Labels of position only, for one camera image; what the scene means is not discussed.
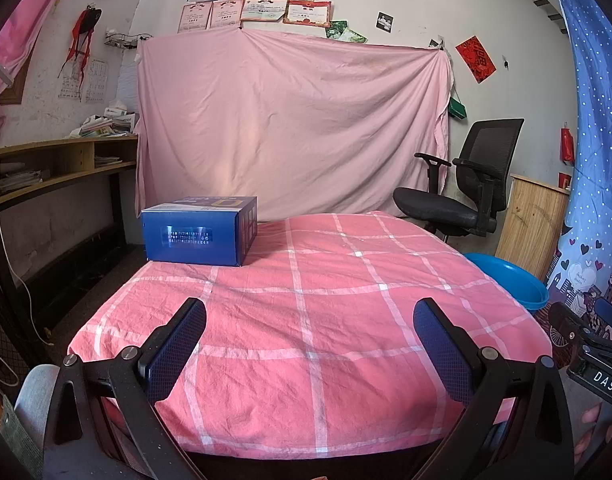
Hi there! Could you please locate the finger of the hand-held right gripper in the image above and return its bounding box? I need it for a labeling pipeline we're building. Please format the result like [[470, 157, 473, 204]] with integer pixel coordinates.
[[592, 297, 612, 335], [547, 301, 596, 350]]

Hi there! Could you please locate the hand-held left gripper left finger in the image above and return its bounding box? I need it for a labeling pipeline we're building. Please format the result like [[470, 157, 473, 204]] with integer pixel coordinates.
[[43, 297, 208, 480]]

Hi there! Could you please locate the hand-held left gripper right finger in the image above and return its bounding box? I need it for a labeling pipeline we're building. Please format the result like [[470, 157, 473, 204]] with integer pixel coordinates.
[[412, 297, 574, 480]]

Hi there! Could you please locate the blue cardboard box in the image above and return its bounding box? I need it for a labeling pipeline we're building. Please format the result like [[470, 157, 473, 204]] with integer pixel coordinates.
[[140, 195, 259, 267]]

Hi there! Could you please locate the person's right hand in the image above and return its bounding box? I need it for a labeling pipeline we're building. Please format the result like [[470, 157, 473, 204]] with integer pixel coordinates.
[[572, 401, 612, 467]]

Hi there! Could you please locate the blue plastic basin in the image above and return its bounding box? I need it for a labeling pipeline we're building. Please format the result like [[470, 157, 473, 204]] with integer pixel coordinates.
[[463, 252, 551, 311]]

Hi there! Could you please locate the pink checked cloth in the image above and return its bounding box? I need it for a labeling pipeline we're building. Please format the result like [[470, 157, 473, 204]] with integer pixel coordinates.
[[67, 211, 554, 461]]

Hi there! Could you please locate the person's left grey trouser leg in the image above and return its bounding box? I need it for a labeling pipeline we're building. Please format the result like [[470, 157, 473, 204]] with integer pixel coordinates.
[[13, 364, 61, 443]]

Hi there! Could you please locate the red hanging bag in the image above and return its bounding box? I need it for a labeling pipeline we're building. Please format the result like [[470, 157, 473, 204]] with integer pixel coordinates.
[[560, 122, 576, 163]]

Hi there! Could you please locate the black office chair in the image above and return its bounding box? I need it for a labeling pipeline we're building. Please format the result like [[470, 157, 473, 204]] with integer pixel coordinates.
[[392, 118, 526, 241]]

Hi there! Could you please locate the blue dotted printed curtain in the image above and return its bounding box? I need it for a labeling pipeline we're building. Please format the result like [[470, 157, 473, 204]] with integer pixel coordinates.
[[541, 0, 612, 361]]

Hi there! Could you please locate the wooden desk shelf unit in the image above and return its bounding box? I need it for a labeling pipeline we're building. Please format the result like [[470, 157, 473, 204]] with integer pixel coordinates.
[[0, 132, 140, 341]]

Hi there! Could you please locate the large stack of shelf books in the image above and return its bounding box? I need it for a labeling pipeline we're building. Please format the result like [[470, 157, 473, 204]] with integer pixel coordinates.
[[0, 169, 51, 196]]

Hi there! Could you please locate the pile of books and papers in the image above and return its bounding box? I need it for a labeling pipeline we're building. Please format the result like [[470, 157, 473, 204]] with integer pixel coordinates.
[[66, 101, 140, 139]]

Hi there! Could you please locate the pink hanging sheet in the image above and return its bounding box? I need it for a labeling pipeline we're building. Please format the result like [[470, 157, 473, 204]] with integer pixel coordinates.
[[134, 27, 454, 223]]

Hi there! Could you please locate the pink curtain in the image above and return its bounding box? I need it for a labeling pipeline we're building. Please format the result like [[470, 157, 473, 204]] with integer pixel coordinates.
[[0, 0, 81, 116]]

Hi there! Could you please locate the wall calendar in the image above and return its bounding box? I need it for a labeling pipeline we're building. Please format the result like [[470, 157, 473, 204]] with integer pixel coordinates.
[[57, 58, 108, 103]]

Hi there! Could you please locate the red paper wall decoration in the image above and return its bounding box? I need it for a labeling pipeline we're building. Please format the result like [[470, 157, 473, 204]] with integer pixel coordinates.
[[455, 35, 497, 83]]

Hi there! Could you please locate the brown wooden frame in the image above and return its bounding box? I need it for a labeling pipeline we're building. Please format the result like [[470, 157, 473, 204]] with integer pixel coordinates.
[[0, 77, 26, 107]]

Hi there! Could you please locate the wire wall shelf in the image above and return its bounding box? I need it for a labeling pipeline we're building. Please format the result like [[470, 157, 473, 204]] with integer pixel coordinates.
[[104, 31, 151, 51]]

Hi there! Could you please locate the red tassel wall ornament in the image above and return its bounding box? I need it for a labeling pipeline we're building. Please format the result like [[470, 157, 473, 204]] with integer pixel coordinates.
[[60, 5, 102, 88]]

